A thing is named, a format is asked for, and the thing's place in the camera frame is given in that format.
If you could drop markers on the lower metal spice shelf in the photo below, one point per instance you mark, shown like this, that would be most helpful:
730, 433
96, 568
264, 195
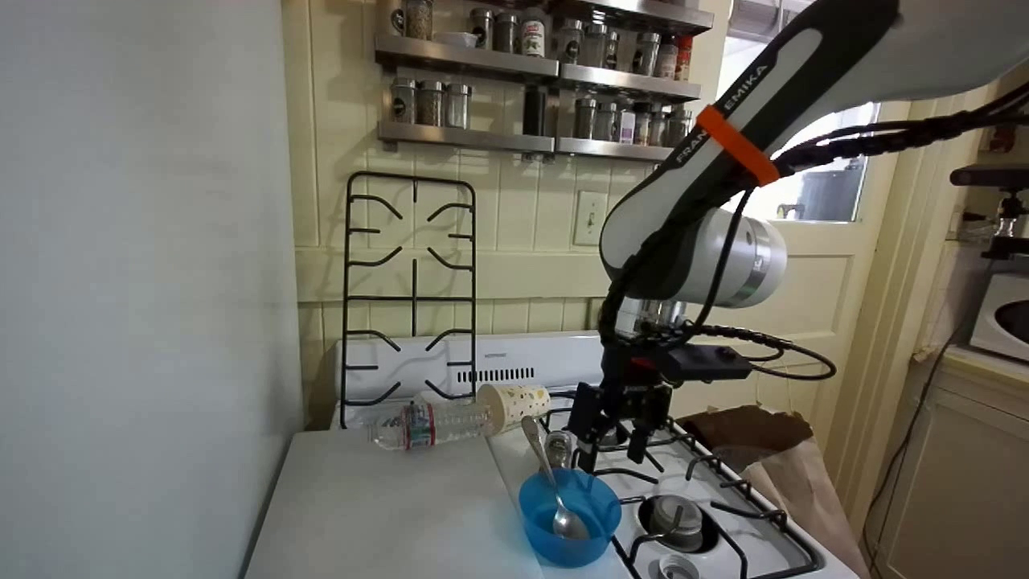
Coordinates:
583, 127

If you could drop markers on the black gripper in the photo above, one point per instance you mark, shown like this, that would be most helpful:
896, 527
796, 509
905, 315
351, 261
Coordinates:
631, 388

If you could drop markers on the small beige paper cup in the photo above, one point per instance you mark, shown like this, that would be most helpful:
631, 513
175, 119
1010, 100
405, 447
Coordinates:
512, 404

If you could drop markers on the white door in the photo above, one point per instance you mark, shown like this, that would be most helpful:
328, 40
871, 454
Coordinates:
832, 226

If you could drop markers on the blue plastic bowl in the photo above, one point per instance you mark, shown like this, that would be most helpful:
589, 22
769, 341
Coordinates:
589, 497

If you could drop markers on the clear plastic water bottle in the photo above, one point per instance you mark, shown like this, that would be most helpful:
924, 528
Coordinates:
422, 426

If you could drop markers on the metal spice shelf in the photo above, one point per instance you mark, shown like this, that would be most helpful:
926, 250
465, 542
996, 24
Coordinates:
622, 46
583, 127

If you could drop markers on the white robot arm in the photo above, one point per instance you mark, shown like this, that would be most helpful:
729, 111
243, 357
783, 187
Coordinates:
680, 245

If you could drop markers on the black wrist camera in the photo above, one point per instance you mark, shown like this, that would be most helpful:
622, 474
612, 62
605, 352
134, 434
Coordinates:
708, 364

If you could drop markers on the black leaning stove grate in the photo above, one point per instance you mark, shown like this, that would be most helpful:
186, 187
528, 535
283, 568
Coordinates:
409, 295

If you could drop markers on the white wall light switch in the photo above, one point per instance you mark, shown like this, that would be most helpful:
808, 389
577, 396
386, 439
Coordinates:
589, 217

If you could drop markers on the black stove grate on burners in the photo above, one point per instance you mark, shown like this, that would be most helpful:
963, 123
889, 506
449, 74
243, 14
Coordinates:
690, 516

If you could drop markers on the upper metal spice shelf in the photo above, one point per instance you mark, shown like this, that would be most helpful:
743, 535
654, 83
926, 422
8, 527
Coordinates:
622, 46

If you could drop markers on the metal spoon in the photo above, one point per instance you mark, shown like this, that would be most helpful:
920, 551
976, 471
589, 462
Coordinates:
565, 519

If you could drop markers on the brown paper bag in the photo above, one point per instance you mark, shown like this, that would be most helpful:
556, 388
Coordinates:
777, 450

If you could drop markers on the white microwave oven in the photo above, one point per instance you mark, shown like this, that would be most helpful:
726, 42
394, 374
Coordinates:
1000, 319

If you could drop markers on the white gas stove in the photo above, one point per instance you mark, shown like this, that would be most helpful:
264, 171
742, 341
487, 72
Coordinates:
556, 360

